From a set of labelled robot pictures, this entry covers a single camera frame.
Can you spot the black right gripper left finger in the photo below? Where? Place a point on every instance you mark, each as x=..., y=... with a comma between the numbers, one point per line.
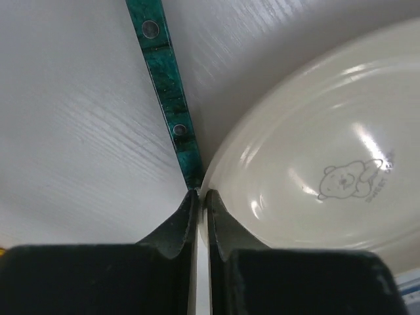
x=156, y=275

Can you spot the aluminium rail frame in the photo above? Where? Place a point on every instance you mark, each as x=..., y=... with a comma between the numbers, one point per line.
x=409, y=286

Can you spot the white bowl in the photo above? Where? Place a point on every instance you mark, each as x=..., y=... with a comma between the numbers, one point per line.
x=329, y=159

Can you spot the green handled spoon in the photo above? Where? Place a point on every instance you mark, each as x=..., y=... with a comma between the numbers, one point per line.
x=152, y=31

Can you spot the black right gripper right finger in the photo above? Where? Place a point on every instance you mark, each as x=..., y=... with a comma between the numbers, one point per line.
x=248, y=277

